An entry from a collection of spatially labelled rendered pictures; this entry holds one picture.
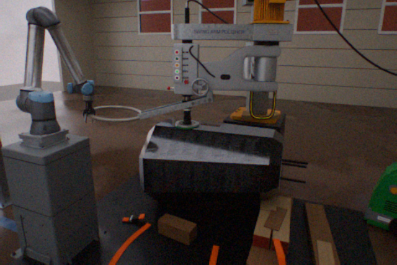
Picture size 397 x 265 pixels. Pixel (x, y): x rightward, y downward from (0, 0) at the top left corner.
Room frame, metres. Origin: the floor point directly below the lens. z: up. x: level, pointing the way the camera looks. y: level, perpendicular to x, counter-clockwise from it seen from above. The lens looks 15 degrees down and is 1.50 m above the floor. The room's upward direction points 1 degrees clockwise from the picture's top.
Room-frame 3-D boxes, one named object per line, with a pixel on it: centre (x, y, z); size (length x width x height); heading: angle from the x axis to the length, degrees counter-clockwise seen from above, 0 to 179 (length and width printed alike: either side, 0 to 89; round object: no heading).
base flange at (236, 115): (2.93, -0.65, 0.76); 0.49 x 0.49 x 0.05; 67
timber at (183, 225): (1.85, 0.16, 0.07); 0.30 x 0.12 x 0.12; 62
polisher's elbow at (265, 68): (2.29, -0.56, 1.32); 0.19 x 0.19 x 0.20
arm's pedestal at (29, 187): (1.74, 1.05, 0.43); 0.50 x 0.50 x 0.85; 69
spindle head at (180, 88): (2.31, 0.02, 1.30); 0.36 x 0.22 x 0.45; 87
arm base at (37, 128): (1.74, 1.05, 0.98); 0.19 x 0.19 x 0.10
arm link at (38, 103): (1.75, 1.06, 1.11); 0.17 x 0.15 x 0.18; 54
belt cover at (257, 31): (2.30, -0.25, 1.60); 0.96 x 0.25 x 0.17; 87
